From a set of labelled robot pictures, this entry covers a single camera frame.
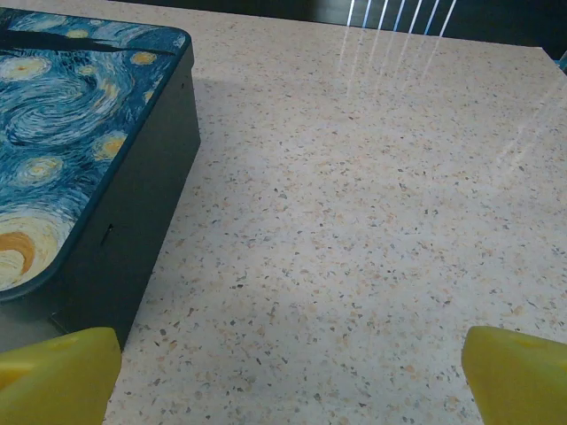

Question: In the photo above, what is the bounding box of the starry night tin box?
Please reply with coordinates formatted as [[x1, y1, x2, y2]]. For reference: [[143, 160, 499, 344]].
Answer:
[[0, 11, 203, 352]]

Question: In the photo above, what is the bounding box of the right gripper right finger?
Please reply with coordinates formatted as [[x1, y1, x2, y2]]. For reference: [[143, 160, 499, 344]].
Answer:
[[460, 325, 567, 425]]

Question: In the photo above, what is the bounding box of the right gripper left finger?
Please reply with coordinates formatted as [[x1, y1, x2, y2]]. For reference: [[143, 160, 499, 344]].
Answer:
[[0, 326, 123, 425]]

